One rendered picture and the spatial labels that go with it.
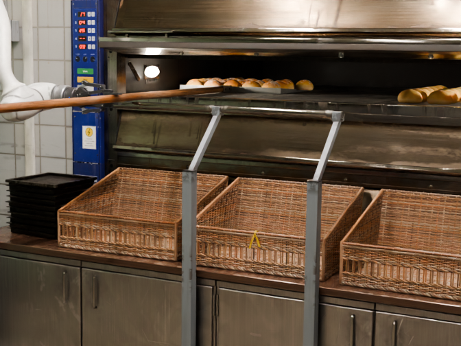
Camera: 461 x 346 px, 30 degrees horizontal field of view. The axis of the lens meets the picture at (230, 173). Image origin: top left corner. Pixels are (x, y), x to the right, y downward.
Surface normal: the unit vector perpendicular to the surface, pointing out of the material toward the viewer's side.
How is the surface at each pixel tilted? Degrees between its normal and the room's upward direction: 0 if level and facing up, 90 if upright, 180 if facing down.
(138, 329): 90
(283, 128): 70
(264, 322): 92
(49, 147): 90
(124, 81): 90
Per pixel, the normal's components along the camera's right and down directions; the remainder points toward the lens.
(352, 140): -0.41, -0.22
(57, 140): -0.44, 0.12
